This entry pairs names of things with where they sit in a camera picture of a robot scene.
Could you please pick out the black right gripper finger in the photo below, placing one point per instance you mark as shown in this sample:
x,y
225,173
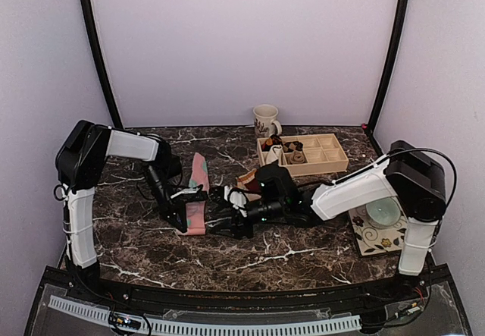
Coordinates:
x,y
243,230
221,226

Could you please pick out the pink patterned long sock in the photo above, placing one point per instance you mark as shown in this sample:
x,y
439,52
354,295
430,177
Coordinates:
x,y
195,211

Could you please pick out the black front table rail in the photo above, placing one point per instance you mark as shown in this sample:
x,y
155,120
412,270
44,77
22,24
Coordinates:
x,y
251,288

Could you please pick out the pale green candle dish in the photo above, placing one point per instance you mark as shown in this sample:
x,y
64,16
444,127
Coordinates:
x,y
383,213

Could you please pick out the black right frame post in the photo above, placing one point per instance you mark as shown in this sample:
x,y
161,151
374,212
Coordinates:
x,y
390,60

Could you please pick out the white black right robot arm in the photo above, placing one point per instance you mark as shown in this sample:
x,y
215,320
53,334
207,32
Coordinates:
x,y
407,176

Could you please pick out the white ribbed rolled sock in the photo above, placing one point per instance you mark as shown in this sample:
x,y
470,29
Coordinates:
x,y
275,154

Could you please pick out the coral pattern ceramic mug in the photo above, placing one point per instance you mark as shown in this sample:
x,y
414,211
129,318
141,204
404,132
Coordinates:
x,y
265,121

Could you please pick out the floral pattern coaster tile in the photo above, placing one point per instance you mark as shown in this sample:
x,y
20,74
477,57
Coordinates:
x,y
373,241

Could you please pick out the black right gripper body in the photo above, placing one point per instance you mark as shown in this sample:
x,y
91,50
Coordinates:
x,y
275,209

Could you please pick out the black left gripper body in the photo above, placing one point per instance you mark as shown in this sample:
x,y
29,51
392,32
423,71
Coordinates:
x,y
171,204

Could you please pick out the black frame post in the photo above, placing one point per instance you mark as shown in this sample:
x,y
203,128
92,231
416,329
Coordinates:
x,y
99,62
390,60

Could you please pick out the black left frame post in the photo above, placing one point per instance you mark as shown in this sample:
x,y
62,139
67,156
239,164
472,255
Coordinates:
x,y
99,62

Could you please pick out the wooden compartment organizer box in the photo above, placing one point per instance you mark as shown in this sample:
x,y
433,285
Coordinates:
x,y
323,154

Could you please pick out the dark argyle rolled sock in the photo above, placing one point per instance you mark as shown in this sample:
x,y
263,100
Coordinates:
x,y
292,146

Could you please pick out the beige striped cuff sock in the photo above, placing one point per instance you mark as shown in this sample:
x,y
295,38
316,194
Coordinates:
x,y
248,182

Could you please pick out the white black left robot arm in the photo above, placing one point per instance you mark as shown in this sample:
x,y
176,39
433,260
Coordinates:
x,y
80,163

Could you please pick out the white slotted cable duct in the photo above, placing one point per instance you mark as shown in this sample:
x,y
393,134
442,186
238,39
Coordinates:
x,y
207,323

